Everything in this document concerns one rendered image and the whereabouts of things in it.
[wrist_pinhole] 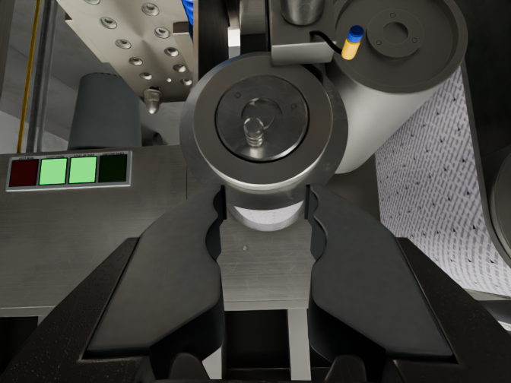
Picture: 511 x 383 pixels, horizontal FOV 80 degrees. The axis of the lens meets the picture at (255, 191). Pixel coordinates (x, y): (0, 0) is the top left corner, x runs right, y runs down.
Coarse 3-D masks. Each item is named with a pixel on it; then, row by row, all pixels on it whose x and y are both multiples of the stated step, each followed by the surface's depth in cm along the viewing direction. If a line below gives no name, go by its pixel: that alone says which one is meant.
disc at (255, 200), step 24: (216, 72) 28; (312, 72) 28; (192, 96) 28; (336, 96) 27; (336, 120) 26; (192, 144) 27; (336, 144) 26; (192, 168) 26; (336, 168) 26; (240, 192) 26; (264, 192) 26; (288, 192) 26
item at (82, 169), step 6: (72, 162) 61; (78, 162) 61; (84, 162) 60; (90, 162) 60; (72, 168) 60; (78, 168) 60; (84, 168) 60; (90, 168) 60; (72, 174) 60; (78, 174) 60; (84, 174) 60; (90, 174) 60; (72, 180) 60; (78, 180) 60; (84, 180) 60; (90, 180) 60
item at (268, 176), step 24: (240, 72) 26; (264, 72) 26; (288, 72) 26; (216, 96) 26; (312, 96) 25; (192, 120) 25; (312, 120) 25; (216, 144) 25; (312, 144) 24; (216, 168) 24; (240, 168) 24; (264, 168) 24; (288, 168) 24; (312, 168) 25
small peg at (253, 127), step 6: (246, 120) 22; (252, 120) 22; (258, 120) 22; (246, 126) 22; (252, 126) 22; (258, 126) 22; (246, 132) 22; (252, 132) 22; (258, 132) 22; (246, 138) 23; (252, 138) 22; (258, 138) 22; (264, 138) 24; (252, 144) 24; (258, 144) 24
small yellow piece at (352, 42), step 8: (312, 32) 23; (320, 32) 22; (352, 32) 18; (360, 32) 18; (328, 40) 22; (352, 40) 19; (360, 40) 19; (336, 48) 21; (344, 48) 20; (352, 48) 19; (344, 56) 20; (352, 56) 20
